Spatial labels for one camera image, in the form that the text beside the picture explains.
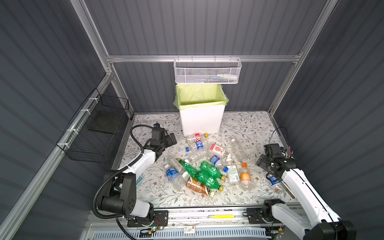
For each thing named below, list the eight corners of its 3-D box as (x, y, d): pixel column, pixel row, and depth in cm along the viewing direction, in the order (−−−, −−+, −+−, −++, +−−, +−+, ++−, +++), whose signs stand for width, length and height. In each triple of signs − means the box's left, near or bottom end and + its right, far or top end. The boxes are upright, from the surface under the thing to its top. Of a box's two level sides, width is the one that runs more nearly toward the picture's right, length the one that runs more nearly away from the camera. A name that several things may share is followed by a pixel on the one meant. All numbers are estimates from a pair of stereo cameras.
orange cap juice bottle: (241, 191, 84) (243, 188, 80) (236, 166, 94) (238, 162, 90) (252, 191, 84) (254, 188, 80) (246, 166, 94) (248, 162, 90)
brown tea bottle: (185, 187, 84) (185, 184, 80) (188, 179, 87) (188, 176, 83) (213, 198, 81) (214, 195, 77) (215, 189, 84) (216, 186, 80)
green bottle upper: (198, 169, 91) (199, 165, 88) (203, 162, 94) (203, 159, 90) (223, 184, 85) (224, 181, 82) (227, 177, 88) (228, 173, 84)
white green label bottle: (229, 183, 85) (230, 181, 83) (225, 160, 95) (226, 158, 92) (239, 183, 85) (240, 181, 83) (235, 160, 95) (236, 158, 92)
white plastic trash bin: (183, 138, 106) (180, 110, 85) (183, 134, 109) (180, 106, 87) (220, 136, 107) (226, 108, 86) (219, 132, 110) (225, 103, 88)
